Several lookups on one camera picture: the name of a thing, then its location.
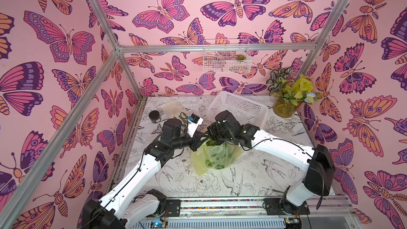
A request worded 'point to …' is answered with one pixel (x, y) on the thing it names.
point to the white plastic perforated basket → (245, 111)
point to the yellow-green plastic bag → (206, 156)
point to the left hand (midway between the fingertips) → (207, 135)
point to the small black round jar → (154, 115)
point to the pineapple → (211, 143)
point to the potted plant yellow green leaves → (288, 91)
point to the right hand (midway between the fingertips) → (202, 128)
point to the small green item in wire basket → (240, 57)
